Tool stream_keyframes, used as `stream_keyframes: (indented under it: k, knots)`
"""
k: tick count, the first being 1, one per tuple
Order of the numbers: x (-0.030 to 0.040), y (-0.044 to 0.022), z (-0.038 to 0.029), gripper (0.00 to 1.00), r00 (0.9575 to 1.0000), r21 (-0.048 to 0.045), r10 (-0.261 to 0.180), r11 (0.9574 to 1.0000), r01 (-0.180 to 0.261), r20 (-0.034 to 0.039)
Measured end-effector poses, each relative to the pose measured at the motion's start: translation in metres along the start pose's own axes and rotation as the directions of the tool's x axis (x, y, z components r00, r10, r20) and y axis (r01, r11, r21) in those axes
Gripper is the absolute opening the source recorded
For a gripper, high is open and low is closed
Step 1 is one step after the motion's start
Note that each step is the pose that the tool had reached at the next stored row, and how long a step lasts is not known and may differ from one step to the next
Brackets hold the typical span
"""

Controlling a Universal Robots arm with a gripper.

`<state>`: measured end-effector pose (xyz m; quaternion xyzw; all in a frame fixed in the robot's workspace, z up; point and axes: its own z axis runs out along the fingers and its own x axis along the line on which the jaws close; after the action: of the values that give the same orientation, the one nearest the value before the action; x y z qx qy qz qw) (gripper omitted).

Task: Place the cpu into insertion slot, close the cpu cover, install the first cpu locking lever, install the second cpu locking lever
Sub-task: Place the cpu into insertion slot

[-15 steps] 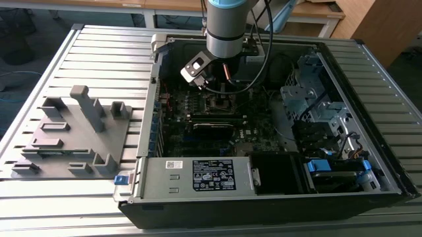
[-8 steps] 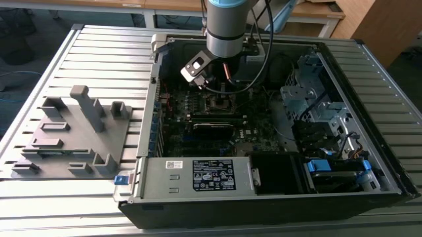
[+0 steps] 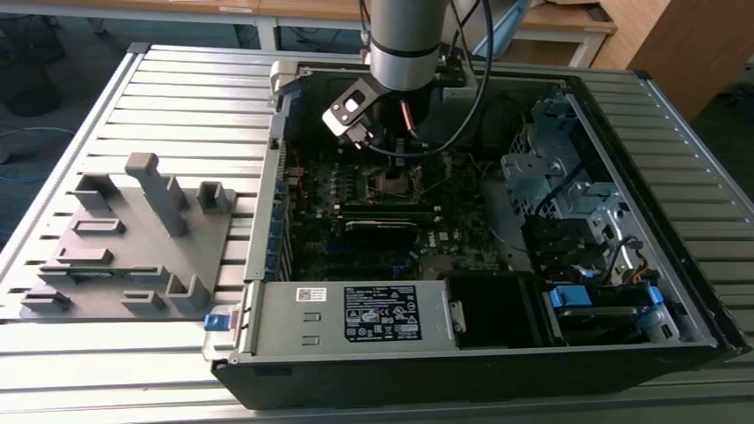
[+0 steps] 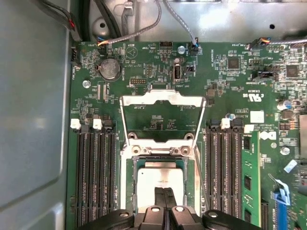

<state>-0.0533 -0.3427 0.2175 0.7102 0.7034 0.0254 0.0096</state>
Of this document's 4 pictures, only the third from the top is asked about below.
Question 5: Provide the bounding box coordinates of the black open PC case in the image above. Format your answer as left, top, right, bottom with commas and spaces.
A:
203, 59, 753, 412

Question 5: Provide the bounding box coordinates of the black drive cable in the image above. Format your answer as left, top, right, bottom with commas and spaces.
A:
531, 161, 590, 222

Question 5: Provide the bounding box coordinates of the black looped cable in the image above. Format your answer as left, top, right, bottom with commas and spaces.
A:
475, 95, 527, 149

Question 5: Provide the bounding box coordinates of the coloured wire bundle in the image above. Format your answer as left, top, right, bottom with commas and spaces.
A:
623, 260, 661, 288

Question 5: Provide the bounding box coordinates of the black RAM slot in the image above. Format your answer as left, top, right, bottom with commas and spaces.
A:
338, 208, 438, 222
340, 200, 432, 210

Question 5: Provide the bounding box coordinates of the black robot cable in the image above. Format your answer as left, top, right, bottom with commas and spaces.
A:
370, 0, 495, 156

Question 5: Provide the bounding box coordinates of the metal locking lever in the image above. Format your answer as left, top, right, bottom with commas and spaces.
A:
419, 174, 458, 199

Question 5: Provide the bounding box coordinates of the green RAM stick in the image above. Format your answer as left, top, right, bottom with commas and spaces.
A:
65, 268, 135, 281

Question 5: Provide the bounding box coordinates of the wooden cabinet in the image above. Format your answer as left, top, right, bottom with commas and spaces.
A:
591, 0, 754, 123

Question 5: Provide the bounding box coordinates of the blue floor cable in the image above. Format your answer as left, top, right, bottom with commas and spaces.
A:
0, 125, 79, 185

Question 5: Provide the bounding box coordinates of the grey case release handle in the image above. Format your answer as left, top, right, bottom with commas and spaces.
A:
268, 60, 314, 96

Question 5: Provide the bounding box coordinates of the silver metal drive cage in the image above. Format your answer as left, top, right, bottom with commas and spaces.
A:
498, 86, 679, 284

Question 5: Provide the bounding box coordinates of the wooden desk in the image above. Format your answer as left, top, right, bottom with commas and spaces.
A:
0, 0, 618, 68

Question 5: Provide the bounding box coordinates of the bronze chipset heatsink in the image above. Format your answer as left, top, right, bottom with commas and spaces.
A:
419, 254, 455, 282

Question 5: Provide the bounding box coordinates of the green motherboard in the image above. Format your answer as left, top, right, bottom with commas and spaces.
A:
280, 144, 523, 284

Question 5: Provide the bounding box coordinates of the black office chair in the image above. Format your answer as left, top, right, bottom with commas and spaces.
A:
0, 12, 67, 118

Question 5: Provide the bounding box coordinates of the white-rimmed wrist camera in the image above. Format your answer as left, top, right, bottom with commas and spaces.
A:
320, 78, 379, 148

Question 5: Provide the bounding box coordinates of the black power cable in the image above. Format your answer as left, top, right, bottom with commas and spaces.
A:
606, 236, 645, 277

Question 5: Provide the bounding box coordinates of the black hard disk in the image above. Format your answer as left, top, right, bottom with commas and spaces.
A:
555, 307, 642, 346

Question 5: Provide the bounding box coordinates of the CPU socket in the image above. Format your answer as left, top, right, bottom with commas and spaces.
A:
364, 166, 427, 205

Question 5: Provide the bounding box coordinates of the grey parts rack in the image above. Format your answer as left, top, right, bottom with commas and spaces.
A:
16, 152, 240, 322

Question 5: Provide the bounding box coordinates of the grey power supply unit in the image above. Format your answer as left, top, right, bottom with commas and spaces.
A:
234, 279, 467, 360

